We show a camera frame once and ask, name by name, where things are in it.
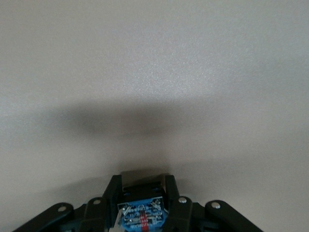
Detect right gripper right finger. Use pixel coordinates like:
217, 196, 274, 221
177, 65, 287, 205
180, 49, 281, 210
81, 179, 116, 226
165, 175, 263, 232

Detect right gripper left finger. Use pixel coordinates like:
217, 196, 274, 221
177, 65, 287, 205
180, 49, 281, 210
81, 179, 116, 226
12, 175, 123, 232

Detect orange push button switch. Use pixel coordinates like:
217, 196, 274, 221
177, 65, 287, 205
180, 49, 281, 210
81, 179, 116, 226
117, 170, 169, 232

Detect brown table cover sheet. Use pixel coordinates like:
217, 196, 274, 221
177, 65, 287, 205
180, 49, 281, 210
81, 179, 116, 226
0, 0, 309, 232

